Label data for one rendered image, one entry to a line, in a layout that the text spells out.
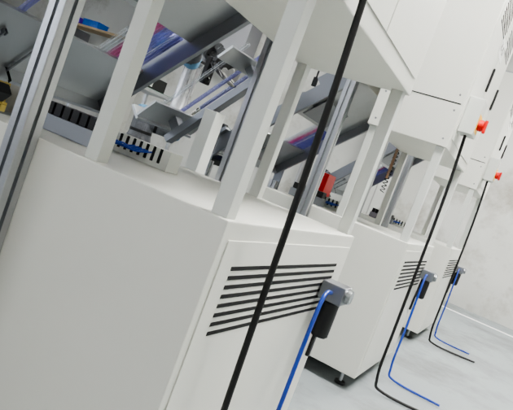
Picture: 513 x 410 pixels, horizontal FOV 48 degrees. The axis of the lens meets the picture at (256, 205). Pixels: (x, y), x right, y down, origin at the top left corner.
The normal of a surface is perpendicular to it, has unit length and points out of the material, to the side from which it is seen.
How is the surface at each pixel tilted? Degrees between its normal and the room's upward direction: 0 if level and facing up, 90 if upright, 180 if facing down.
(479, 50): 90
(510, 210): 90
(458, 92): 90
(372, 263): 90
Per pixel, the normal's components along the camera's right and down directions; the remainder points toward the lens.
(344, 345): -0.42, -0.08
